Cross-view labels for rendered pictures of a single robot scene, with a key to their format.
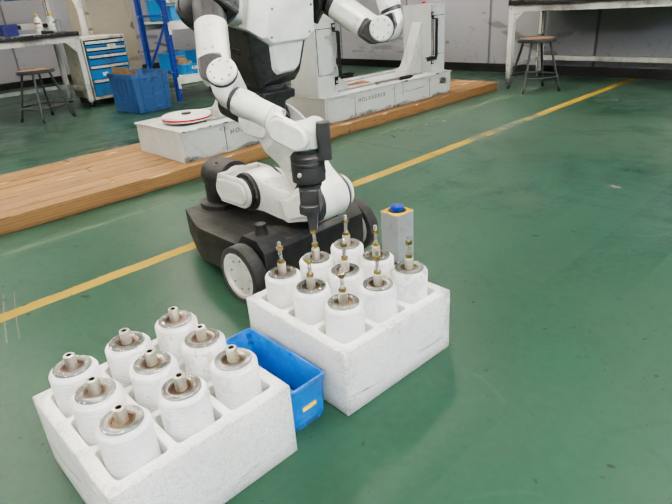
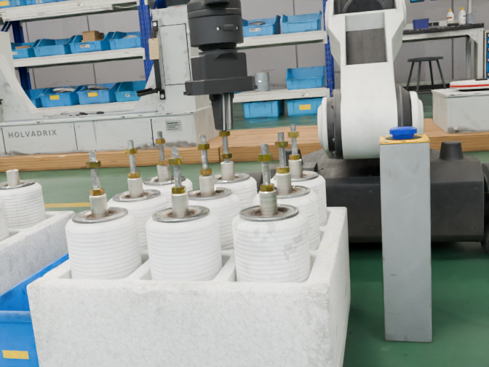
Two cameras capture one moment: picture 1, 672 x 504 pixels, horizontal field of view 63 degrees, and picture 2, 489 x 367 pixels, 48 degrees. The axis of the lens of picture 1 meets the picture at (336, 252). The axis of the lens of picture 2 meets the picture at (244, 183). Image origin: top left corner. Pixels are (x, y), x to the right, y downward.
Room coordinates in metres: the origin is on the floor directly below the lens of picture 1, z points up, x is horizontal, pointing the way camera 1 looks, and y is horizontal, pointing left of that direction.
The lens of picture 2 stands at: (0.88, -0.72, 0.42)
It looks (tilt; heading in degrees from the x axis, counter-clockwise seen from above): 11 degrees down; 55
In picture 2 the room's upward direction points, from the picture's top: 5 degrees counter-clockwise
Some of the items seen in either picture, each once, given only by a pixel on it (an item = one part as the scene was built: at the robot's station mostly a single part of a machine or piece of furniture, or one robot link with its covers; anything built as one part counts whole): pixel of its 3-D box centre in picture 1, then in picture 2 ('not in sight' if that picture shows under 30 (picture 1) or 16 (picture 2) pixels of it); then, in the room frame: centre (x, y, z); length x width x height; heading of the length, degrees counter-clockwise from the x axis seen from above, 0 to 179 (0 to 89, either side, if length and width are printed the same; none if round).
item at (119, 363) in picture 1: (136, 375); not in sight; (1.02, 0.47, 0.16); 0.10 x 0.10 x 0.18
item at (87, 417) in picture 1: (107, 428); not in sight; (0.86, 0.48, 0.16); 0.10 x 0.10 x 0.18
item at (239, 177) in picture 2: (316, 257); (228, 178); (1.38, 0.06, 0.25); 0.08 x 0.08 x 0.01
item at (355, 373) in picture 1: (348, 322); (217, 293); (1.29, -0.02, 0.09); 0.39 x 0.39 x 0.18; 41
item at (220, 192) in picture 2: (345, 270); (207, 194); (1.29, -0.02, 0.25); 0.08 x 0.08 x 0.01
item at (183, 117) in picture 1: (186, 116); (481, 84); (3.47, 0.86, 0.29); 0.30 x 0.30 x 0.06
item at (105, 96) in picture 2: not in sight; (102, 92); (3.13, 5.14, 0.36); 0.50 x 0.38 x 0.21; 43
